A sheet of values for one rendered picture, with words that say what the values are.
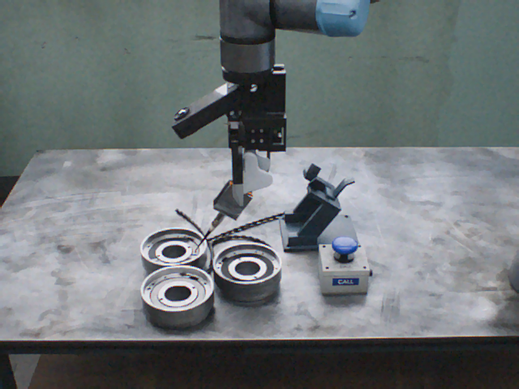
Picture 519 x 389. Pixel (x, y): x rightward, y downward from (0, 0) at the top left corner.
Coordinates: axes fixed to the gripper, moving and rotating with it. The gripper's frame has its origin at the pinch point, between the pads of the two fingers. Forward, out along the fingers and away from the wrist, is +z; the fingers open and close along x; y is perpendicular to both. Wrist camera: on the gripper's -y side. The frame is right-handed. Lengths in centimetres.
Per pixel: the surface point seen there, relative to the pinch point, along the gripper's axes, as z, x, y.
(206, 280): 10.1, -8.0, -4.8
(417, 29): 21, 153, 71
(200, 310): 10.4, -14.6, -5.6
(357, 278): 10.1, -8.9, 17.7
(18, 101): 49, 161, -82
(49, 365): 38, 5, -35
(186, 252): 10.8, 0.4, -8.2
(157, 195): 13.2, 22.9, -14.5
